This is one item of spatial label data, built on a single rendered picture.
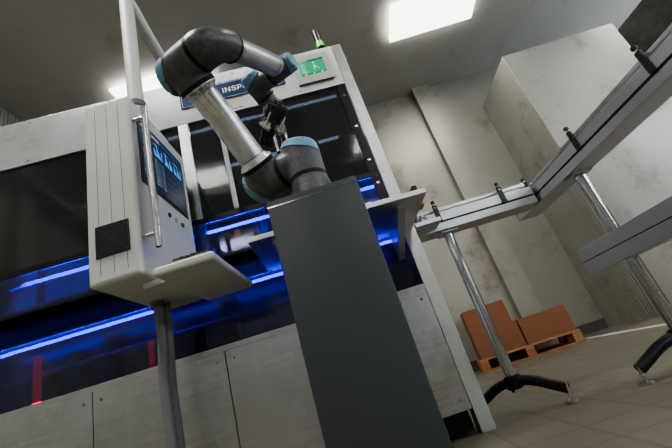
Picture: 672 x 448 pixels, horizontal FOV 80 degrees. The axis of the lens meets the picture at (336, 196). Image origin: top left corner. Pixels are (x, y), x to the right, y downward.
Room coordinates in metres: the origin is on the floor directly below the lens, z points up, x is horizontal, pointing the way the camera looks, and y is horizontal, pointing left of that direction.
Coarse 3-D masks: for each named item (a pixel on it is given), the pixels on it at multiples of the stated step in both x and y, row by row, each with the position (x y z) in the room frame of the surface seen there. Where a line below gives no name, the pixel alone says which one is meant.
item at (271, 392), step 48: (288, 336) 1.76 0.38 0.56; (432, 336) 1.82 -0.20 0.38; (144, 384) 1.69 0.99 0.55; (192, 384) 1.71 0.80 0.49; (240, 384) 1.73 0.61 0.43; (288, 384) 1.75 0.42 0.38; (432, 384) 1.81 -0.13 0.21; (0, 432) 1.64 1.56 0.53; (48, 432) 1.66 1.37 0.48; (96, 432) 1.67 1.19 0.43; (144, 432) 1.69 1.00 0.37; (192, 432) 1.71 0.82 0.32; (240, 432) 1.73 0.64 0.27; (288, 432) 1.75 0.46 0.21
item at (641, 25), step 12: (648, 0) 2.90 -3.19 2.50; (660, 0) 2.84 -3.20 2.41; (636, 12) 3.04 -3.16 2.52; (648, 12) 2.97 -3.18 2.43; (660, 12) 2.90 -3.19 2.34; (624, 24) 3.19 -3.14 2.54; (636, 24) 3.11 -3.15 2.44; (648, 24) 3.03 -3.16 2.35; (660, 24) 2.96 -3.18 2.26; (624, 36) 3.26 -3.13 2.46; (636, 36) 3.17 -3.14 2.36; (648, 36) 3.10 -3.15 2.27; (648, 48) 3.16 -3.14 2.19
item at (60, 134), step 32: (160, 96) 1.72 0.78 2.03; (288, 96) 1.79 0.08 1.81; (0, 128) 1.63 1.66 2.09; (32, 128) 1.64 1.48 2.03; (64, 128) 1.66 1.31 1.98; (160, 128) 1.71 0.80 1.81; (0, 160) 1.63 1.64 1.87; (32, 160) 1.64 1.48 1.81; (192, 160) 1.73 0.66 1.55; (192, 192) 1.73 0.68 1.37; (192, 224) 1.72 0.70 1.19; (224, 256) 1.74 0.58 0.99; (0, 320) 1.63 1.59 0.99
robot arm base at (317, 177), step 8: (312, 168) 1.03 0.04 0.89; (320, 168) 1.04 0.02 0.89; (296, 176) 1.03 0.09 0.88; (304, 176) 1.02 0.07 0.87; (312, 176) 1.02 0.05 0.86; (320, 176) 1.03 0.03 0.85; (296, 184) 1.03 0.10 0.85; (304, 184) 1.01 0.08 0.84; (312, 184) 1.01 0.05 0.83; (320, 184) 1.01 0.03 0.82; (296, 192) 1.04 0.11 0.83
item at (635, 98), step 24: (648, 72) 1.13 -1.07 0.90; (624, 96) 1.26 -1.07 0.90; (648, 96) 1.19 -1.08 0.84; (600, 120) 1.41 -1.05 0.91; (624, 120) 1.32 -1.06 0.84; (576, 144) 1.57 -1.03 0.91; (600, 144) 1.49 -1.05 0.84; (552, 168) 1.80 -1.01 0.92; (576, 168) 1.68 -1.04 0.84; (552, 192) 1.93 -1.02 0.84; (528, 216) 2.25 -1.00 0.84
